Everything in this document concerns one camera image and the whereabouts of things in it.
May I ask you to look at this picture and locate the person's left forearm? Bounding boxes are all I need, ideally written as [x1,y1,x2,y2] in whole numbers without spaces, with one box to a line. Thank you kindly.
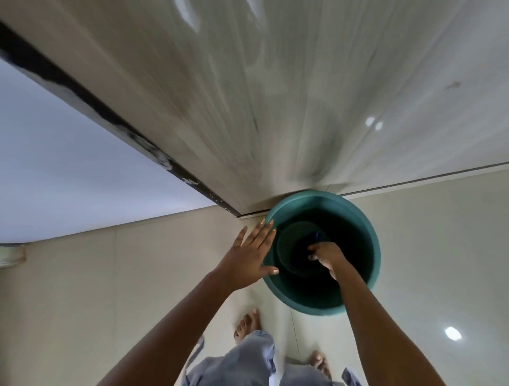
[95,271,239,386]

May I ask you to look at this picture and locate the person's foot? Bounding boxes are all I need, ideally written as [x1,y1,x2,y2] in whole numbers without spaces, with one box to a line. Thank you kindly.
[307,350,333,381]
[233,308,262,345]

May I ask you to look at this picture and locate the green plastic bucket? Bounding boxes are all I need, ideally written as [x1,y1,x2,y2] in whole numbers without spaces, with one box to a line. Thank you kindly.
[262,190,381,317]

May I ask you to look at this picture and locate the person's right hand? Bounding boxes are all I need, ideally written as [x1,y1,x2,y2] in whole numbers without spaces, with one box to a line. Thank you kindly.
[308,242,349,281]

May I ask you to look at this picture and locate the person's left foot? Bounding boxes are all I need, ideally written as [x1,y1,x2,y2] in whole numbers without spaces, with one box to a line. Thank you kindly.
[233,308,262,345]

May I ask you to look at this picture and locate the person's right forearm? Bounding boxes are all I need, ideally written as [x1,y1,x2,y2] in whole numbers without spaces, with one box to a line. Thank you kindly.
[329,263,447,386]

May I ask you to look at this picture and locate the grey-blue trousers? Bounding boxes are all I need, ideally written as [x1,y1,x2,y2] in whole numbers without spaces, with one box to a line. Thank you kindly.
[184,330,363,386]

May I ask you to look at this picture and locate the person's right foot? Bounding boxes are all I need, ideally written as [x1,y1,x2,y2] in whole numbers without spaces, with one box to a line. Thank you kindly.
[307,350,333,381]

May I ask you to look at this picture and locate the person's left hand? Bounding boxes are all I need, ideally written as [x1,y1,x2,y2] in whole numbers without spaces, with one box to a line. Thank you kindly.
[213,220,280,295]

